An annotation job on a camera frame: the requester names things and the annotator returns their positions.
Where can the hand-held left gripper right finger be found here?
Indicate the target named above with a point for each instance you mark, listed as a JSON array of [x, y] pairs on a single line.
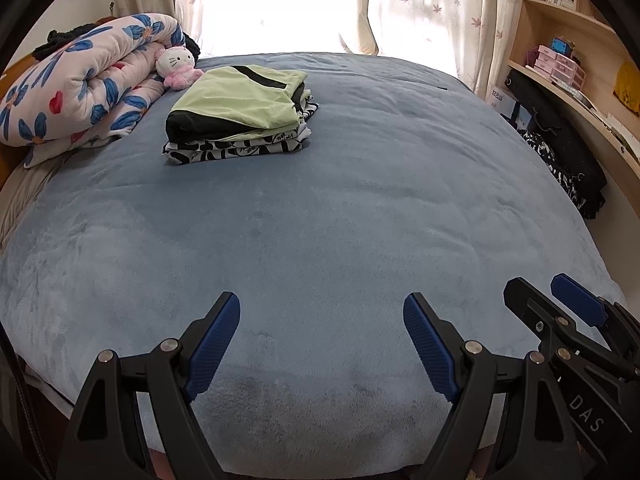
[[432, 350]]

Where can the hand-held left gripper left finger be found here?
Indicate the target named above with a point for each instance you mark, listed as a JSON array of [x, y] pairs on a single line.
[[212, 350]]

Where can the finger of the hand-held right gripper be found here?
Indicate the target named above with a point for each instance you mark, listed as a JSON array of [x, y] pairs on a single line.
[[530, 305], [580, 300]]

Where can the green and black jacket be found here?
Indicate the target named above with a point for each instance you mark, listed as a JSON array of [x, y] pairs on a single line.
[[240, 100]]

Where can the black and white patterned cloth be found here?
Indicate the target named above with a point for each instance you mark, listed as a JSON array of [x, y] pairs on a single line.
[[545, 152]]

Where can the black bag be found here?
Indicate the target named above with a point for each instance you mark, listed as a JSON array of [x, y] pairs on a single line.
[[565, 145]]

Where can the blue fleece blanket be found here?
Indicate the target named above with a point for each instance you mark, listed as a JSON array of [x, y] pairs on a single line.
[[325, 210]]

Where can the papers on shelf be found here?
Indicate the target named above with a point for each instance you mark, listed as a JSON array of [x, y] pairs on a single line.
[[615, 125]]

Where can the black and white printed garment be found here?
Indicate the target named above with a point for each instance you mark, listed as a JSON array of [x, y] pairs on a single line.
[[235, 150]]

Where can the white cardboard box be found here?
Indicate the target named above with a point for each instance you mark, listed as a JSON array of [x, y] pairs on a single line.
[[500, 100]]

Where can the yellow paper item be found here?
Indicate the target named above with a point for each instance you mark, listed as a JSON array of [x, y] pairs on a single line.
[[630, 87]]

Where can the pink storage drawers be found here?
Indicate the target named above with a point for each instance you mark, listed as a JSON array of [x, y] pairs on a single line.
[[555, 65]]

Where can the beige bed sheet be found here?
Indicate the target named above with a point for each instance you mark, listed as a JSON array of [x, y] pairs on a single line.
[[25, 195]]

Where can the small blue box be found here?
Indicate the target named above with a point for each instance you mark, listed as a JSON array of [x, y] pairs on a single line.
[[561, 46]]

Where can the wooden shelf unit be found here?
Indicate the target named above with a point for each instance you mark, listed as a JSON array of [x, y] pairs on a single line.
[[530, 25]]

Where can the white and pink plush toy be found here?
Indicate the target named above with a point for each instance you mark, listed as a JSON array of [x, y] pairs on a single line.
[[175, 62]]

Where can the floral quilt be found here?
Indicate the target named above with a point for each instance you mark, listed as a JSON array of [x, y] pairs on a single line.
[[85, 85]]

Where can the black knitted cloth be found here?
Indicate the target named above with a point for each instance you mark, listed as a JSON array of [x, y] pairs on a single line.
[[60, 40]]

